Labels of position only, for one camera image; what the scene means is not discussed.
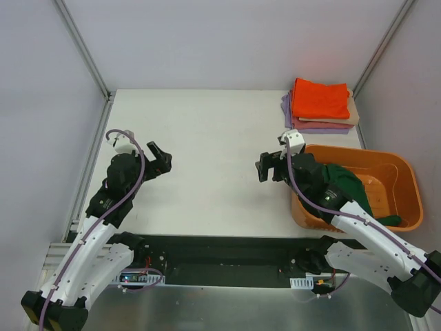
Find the dark green t shirt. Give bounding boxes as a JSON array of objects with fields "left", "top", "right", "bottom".
[{"left": 323, "top": 163, "right": 403, "bottom": 228}]

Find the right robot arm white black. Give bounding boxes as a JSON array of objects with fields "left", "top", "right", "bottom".
[{"left": 256, "top": 151, "right": 440, "bottom": 317}]

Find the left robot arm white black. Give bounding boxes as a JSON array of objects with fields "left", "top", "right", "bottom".
[{"left": 21, "top": 141, "right": 172, "bottom": 330}]

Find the folded pink t shirt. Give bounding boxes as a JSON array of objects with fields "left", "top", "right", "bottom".
[{"left": 289, "top": 107, "right": 353, "bottom": 130}]

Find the folded lavender t shirt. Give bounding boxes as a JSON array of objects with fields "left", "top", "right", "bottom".
[{"left": 280, "top": 90, "right": 353, "bottom": 134}]

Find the folded beige t shirt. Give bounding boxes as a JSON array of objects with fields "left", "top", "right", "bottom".
[{"left": 299, "top": 89, "right": 360, "bottom": 126}]

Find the folded orange t shirt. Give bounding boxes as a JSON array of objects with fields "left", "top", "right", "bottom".
[{"left": 291, "top": 78, "right": 350, "bottom": 119}]

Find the orange plastic basket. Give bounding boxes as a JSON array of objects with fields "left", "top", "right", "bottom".
[{"left": 305, "top": 145, "right": 423, "bottom": 232}]

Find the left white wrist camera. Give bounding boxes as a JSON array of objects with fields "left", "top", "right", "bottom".
[{"left": 112, "top": 130, "right": 136, "bottom": 154}]

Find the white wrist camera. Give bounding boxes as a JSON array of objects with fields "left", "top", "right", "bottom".
[
  {"left": 278, "top": 129, "right": 306, "bottom": 159},
  {"left": 112, "top": 130, "right": 136, "bottom": 154}
]

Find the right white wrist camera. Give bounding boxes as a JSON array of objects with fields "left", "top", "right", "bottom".
[{"left": 278, "top": 129, "right": 306, "bottom": 159}]

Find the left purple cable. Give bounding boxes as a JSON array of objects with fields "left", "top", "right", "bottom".
[{"left": 37, "top": 128, "right": 145, "bottom": 328}]

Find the purple cable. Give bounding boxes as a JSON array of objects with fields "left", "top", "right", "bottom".
[
  {"left": 284, "top": 137, "right": 441, "bottom": 314},
  {"left": 37, "top": 128, "right": 145, "bottom": 328}
]

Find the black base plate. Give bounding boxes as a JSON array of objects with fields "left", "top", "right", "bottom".
[{"left": 103, "top": 234, "right": 349, "bottom": 288}]

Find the right white cable duct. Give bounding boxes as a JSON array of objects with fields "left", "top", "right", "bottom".
[{"left": 289, "top": 277, "right": 314, "bottom": 290}]

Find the white cable duct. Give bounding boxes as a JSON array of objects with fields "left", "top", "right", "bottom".
[
  {"left": 289, "top": 277, "right": 314, "bottom": 290},
  {"left": 110, "top": 272, "right": 165, "bottom": 287}
]

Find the left white cable duct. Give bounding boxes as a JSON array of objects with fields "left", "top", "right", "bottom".
[{"left": 110, "top": 272, "right": 165, "bottom": 287}]

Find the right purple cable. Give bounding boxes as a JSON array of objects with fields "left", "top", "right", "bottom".
[{"left": 284, "top": 137, "right": 441, "bottom": 314}]

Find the left aluminium frame post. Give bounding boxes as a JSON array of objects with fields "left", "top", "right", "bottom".
[{"left": 52, "top": 0, "right": 114, "bottom": 101}]

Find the aluminium frame post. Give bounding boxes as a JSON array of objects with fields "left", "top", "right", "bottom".
[
  {"left": 52, "top": 0, "right": 114, "bottom": 101},
  {"left": 353, "top": 0, "right": 417, "bottom": 99}
]

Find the right aluminium frame post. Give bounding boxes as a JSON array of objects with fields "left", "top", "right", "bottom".
[{"left": 353, "top": 0, "right": 417, "bottom": 99}]

